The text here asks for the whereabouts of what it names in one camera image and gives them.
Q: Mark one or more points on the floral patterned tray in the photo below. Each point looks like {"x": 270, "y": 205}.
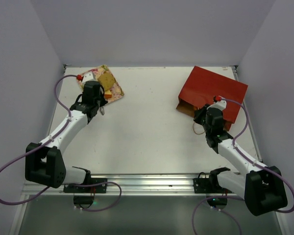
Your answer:
{"x": 116, "y": 90}

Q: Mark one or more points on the orange fake sandwich bread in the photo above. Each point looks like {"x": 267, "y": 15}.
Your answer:
{"x": 107, "y": 94}

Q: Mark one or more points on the silver metal tongs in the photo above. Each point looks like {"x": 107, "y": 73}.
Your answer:
{"x": 103, "y": 107}

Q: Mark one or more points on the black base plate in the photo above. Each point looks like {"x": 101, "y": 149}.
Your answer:
{"x": 206, "y": 183}
{"x": 90, "y": 185}

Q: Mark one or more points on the round yellow fake bread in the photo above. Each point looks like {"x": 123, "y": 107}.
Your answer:
{"x": 107, "y": 80}

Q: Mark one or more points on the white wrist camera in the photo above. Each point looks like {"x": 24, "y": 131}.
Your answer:
{"x": 219, "y": 103}
{"x": 83, "y": 78}

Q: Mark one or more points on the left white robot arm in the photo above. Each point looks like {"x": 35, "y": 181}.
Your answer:
{"x": 44, "y": 163}

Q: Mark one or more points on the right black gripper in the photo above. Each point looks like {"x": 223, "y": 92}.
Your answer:
{"x": 200, "y": 114}

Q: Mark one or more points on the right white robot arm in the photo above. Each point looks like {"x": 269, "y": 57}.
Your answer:
{"x": 260, "y": 186}

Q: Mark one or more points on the red paper bag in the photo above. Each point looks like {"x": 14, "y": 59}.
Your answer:
{"x": 203, "y": 85}

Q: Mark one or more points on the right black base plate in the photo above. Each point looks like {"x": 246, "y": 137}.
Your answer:
{"x": 206, "y": 183}

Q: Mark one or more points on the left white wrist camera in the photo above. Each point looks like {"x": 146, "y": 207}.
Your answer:
{"x": 83, "y": 78}

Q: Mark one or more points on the aluminium mounting rail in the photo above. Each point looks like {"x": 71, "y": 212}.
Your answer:
{"x": 133, "y": 184}

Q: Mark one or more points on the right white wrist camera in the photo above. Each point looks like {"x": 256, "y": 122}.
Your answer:
{"x": 219, "y": 103}

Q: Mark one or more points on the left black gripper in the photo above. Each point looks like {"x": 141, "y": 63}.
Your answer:
{"x": 103, "y": 101}

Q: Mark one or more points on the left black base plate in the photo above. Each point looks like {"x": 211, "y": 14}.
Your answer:
{"x": 90, "y": 185}

